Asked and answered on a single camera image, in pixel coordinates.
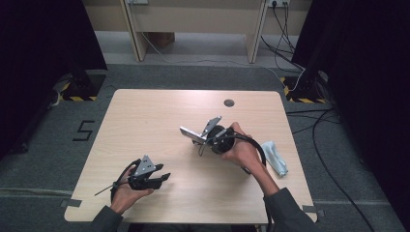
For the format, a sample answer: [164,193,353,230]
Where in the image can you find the black stand base striped tape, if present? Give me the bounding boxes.
[60,70,107,102]
[279,69,331,104]

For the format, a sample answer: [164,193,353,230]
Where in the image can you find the person's right hand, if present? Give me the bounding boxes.
[221,121,269,173]

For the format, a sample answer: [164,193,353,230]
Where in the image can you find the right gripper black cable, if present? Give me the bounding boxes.
[225,133,268,169]

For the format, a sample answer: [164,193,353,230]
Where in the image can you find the grey tape piece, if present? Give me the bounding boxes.
[59,198,83,209]
[302,204,326,218]

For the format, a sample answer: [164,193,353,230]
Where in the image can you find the black socket cables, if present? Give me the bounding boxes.
[259,2,307,73]

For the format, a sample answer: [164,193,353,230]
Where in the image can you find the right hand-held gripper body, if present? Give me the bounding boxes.
[192,115,236,154]

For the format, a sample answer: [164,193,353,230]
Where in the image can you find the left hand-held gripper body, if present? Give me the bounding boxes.
[128,155,162,191]

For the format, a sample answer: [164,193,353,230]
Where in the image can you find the light blue cloth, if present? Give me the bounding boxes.
[260,140,289,177]

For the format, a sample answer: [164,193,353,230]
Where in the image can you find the short white cable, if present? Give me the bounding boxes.
[289,68,307,93]

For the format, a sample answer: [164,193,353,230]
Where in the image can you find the black cable tie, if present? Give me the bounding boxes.
[94,184,118,197]

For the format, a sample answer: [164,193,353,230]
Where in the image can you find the black curtain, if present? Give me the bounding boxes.
[0,0,108,162]
[291,0,410,231]

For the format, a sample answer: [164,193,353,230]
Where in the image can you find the long white floor cable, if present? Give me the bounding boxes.
[140,31,286,85]

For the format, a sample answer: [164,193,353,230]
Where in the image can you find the person's left hand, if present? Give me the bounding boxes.
[109,167,155,216]

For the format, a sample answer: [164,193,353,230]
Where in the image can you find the brown cardboard box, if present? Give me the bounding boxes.
[143,31,176,49]

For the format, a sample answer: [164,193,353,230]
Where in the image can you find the short black floor cables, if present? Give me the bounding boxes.
[284,108,341,134]

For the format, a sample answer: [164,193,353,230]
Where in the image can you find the long black floor cable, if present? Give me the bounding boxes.
[310,109,376,232]

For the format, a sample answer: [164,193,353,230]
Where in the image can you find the illustrated dark magazine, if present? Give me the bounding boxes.
[179,126,207,145]

